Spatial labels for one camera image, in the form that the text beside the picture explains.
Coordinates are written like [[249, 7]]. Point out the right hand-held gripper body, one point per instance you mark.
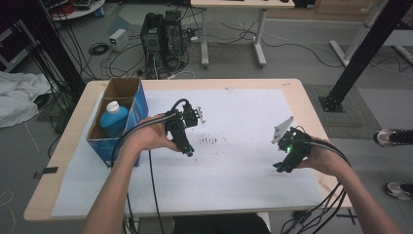
[[297, 143]]

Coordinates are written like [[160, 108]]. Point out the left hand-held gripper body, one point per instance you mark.
[[190, 115]]

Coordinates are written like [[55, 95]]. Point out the blue cardboard box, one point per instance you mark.
[[138, 107]]

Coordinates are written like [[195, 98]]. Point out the blue bottle with white cap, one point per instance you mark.
[[113, 122]]

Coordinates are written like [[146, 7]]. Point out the person's left hand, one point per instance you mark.
[[151, 135]]

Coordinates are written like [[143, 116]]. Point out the person's right hand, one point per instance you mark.
[[324, 159]]

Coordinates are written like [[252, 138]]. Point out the white paper sheet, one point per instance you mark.
[[233, 182]]

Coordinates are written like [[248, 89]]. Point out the grey floor mat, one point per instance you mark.
[[354, 110]]

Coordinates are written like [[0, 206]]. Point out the black computer tower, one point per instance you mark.
[[173, 32], [152, 39]]

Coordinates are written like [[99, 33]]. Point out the person's dark clothing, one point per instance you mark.
[[220, 224]]

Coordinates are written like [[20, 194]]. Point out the small white device box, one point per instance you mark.
[[117, 39]]

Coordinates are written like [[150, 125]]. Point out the white desk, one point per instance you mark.
[[240, 3]]

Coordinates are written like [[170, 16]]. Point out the black tape strip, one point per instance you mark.
[[46, 171]]

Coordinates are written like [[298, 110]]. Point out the round white table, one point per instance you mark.
[[81, 13]]

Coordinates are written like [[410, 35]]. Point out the white cloth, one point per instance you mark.
[[19, 97]]

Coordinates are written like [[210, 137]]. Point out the black metal post with base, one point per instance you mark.
[[367, 48]]

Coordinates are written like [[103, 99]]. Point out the white metal stand frame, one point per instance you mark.
[[357, 39]]

